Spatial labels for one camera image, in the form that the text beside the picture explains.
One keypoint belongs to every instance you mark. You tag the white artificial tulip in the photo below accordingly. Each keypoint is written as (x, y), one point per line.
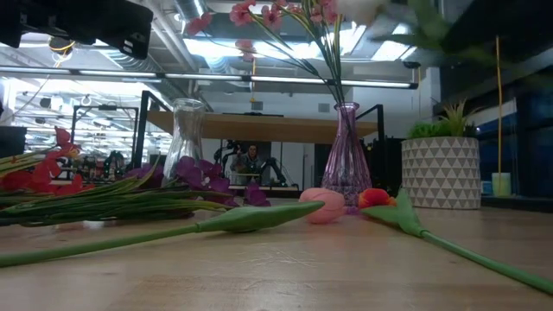
(360, 8)

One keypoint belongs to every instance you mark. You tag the clear glass vase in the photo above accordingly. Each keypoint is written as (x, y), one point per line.
(186, 129)

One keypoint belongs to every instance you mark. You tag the pink blossom flower bunch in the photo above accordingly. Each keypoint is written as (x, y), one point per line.
(242, 13)

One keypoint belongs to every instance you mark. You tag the red artificial flower bunch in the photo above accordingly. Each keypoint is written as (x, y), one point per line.
(43, 173)

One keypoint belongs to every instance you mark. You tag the pink glass vase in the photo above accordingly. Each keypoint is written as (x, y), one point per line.
(345, 164)

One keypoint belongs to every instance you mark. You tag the purple artificial flower bunch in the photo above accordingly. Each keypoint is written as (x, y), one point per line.
(207, 173)

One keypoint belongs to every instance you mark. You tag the orange artificial tulip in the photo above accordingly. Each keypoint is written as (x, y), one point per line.
(406, 216)

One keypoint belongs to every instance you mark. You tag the pink artificial tulip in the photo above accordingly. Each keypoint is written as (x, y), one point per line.
(322, 207)

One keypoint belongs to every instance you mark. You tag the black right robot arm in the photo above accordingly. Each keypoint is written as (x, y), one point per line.
(531, 21)

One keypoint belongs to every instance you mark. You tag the black background robot arm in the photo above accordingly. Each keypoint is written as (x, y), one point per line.
(226, 151)
(274, 168)

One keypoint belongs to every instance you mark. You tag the wooden shelf with black legs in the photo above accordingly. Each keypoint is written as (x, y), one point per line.
(259, 127)

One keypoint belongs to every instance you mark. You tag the long ceiling light bar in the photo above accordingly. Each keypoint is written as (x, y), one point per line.
(216, 78)

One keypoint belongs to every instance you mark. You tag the black monitor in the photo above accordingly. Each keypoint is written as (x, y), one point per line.
(12, 142)

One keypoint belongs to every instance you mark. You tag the succulent in triangle-patterned pot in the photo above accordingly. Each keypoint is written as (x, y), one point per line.
(440, 173)

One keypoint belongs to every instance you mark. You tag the pale green cup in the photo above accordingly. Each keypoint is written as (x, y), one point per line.
(501, 185)

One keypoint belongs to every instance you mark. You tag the person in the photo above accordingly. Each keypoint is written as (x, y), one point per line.
(247, 164)

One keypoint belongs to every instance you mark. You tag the ceiling dome camera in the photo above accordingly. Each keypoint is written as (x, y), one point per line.
(61, 45)

